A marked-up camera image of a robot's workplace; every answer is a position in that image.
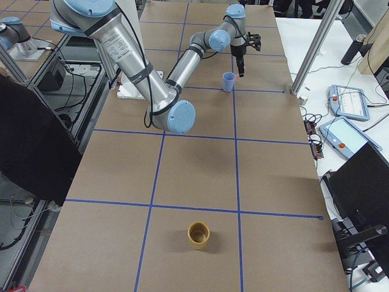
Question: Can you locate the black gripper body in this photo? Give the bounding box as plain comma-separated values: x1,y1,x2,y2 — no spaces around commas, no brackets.
230,44,246,59

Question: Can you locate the light blue plastic cup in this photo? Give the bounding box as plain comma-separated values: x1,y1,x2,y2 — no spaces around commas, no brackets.
222,72,235,92

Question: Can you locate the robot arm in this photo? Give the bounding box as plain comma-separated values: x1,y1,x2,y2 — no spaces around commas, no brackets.
50,1,248,134

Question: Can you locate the bamboo wooden cup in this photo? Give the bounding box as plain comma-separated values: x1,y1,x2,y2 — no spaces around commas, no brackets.
187,221,210,251

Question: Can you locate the small metal cylinder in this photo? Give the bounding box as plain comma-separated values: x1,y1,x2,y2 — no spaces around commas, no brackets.
298,95,308,106

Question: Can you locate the far teach pendant tablet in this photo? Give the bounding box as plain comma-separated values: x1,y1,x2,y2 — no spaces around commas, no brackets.
328,85,370,121

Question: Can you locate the teach pendant tablet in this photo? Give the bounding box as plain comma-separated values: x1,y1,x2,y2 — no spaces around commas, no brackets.
328,85,370,121
319,116,382,159

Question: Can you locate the black water bottle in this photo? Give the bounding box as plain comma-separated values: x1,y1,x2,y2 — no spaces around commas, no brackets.
340,34,367,66

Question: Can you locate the near teach pendant tablet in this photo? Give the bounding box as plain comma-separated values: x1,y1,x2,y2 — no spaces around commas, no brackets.
319,116,382,159

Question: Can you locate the black monitor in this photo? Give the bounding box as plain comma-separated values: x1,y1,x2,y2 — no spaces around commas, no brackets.
324,142,388,274

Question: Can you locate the standing person in black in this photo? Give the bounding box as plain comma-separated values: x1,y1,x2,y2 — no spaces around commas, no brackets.
1,68,81,206

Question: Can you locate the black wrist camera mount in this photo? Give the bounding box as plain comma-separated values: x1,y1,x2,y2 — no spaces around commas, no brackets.
246,32,261,52

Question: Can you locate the aluminium frame post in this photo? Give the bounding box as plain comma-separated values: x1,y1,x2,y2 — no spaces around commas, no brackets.
290,0,344,96

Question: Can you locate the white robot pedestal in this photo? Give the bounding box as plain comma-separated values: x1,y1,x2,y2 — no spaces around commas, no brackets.
117,0,164,100

